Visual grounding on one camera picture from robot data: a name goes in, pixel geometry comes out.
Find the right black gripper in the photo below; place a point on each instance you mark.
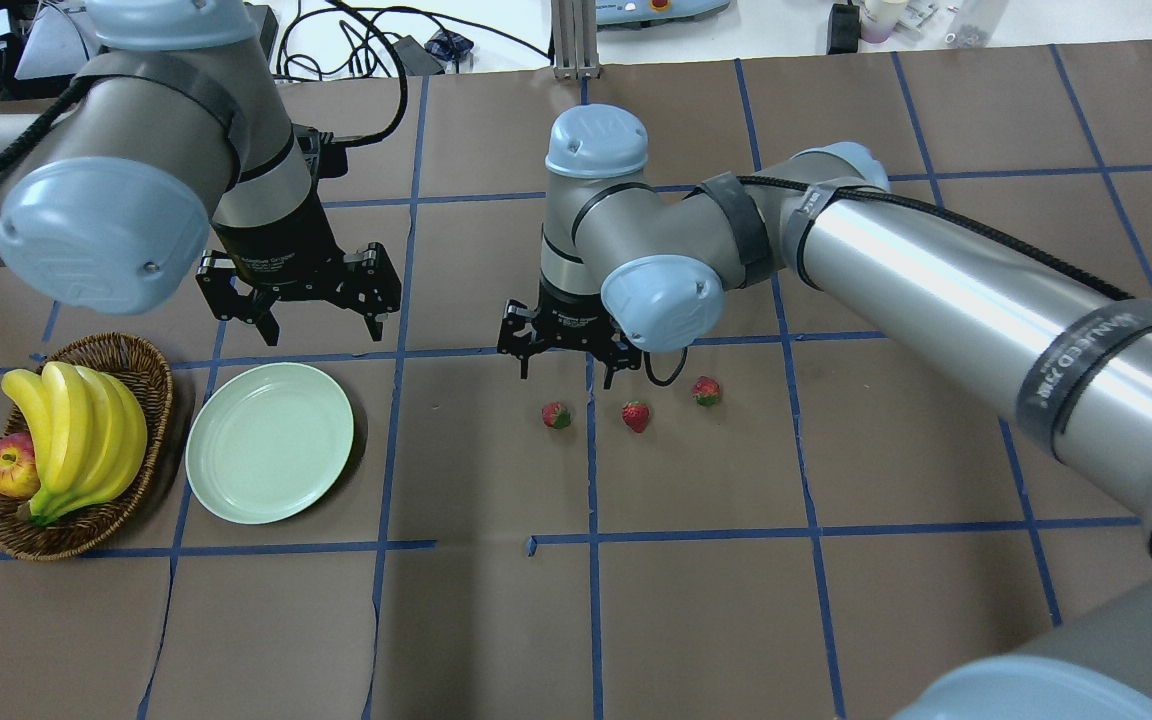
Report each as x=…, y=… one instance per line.
x=568, y=318

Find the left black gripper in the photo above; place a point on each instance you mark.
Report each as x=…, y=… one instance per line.
x=281, y=245

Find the red strawberry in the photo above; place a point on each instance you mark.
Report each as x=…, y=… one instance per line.
x=706, y=391
x=556, y=415
x=636, y=415

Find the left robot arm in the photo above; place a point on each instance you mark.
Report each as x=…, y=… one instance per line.
x=170, y=155

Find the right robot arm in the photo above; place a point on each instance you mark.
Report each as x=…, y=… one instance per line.
x=1061, y=355

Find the light green plate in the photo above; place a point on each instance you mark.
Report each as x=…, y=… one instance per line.
x=269, y=443

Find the yellow banana bunch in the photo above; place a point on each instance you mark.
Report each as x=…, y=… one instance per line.
x=89, y=432

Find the wicker basket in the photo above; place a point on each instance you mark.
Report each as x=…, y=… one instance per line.
x=143, y=368

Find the black power adapter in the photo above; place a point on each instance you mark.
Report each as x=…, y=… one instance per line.
x=415, y=59

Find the red apple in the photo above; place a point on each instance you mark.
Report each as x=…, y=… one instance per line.
x=19, y=474

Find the aluminium frame post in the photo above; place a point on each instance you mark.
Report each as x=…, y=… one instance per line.
x=573, y=35

